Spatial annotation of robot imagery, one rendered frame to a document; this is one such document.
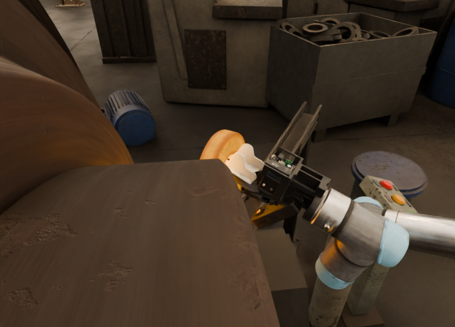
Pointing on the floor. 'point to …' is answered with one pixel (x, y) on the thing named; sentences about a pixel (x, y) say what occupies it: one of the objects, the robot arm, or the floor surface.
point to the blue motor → (130, 117)
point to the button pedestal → (364, 308)
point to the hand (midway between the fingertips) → (223, 160)
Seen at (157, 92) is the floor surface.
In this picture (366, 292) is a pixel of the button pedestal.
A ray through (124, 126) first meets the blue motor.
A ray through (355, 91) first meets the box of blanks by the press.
